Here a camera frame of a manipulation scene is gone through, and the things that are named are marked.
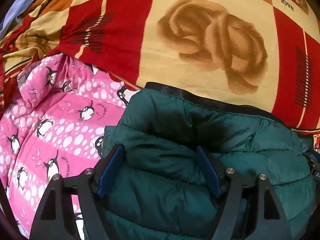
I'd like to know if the dark green puffer jacket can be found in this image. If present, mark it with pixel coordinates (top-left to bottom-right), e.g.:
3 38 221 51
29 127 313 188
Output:
97 83 316 239

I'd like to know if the pink penguin quilt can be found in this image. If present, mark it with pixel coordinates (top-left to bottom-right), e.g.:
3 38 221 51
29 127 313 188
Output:
1 54 135 236

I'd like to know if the red rose pattern blanket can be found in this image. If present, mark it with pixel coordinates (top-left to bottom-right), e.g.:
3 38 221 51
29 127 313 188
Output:
1 0 319 134

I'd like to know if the light blue cloth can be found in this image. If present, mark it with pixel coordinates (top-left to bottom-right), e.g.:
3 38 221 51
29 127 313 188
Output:
0 0 35 39

